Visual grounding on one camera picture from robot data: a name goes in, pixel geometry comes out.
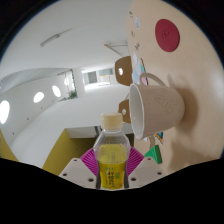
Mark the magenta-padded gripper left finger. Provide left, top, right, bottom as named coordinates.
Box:
left=59, top=147, right=101, bottom=190

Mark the colourful paper sticker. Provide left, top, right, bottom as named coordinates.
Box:
left=154, top=131, right=165, bottom=146

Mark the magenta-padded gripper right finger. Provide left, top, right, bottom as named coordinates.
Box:
left=124, top=146, right=165, bottom=190

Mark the colourful illustrated paper sheet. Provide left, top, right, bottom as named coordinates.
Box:
left=131, top=53, right=148, bottom=86

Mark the beige ceramic mug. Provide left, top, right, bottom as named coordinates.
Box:
left=128, top=72, right=186, bottom=141

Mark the flat round red coaster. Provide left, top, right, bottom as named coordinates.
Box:
left=154, top=18, right=181, bottom=53

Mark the clear bottle with yellow drink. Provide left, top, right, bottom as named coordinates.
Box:
left=93, top=112, right=132, bottom=191

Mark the wooden stair handrail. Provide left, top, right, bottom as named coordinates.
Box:
left=103, top=42, right=129, bottom=56

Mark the small green box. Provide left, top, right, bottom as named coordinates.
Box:
left=143, top=144, right=163, bottom=165

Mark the group of oval ceiling lights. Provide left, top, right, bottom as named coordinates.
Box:
left=0, top=76, right=71, bottom=125

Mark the green potted plant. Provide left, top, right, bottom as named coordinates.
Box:
left=67, top=89, right=78, bottom=101

